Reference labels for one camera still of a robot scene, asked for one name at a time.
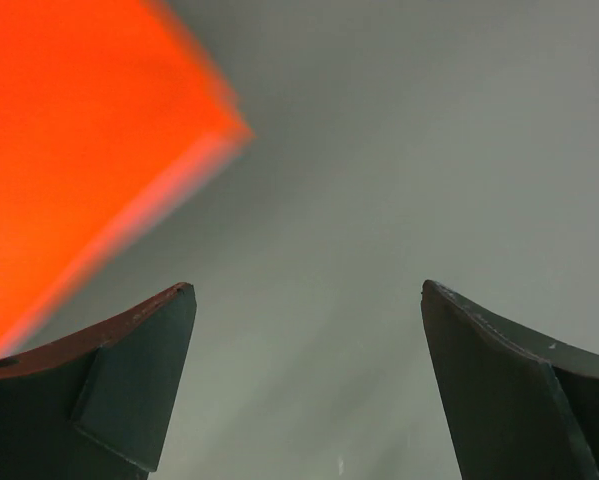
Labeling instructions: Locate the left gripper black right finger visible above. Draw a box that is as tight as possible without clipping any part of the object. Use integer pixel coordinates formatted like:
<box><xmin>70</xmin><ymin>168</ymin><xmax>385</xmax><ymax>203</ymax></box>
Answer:
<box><xmin>421</xmin><ymin>280</ymin><xmax>599</xmax><ymax>480</ymax></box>

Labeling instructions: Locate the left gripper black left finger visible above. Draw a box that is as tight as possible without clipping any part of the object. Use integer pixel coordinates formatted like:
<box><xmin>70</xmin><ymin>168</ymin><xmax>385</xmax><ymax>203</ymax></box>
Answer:
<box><xmin>0</xmin><ymin>283</ymin><xmax>196</xmax><ymax>480</ymax></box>

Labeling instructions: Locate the orange t-shirt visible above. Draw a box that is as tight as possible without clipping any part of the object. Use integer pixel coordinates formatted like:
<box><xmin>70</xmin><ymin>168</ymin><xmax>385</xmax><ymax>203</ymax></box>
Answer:
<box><xmin>0</xmin><ymin>1</ymin><xmax>252</xmax><ymax>358</ymax></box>

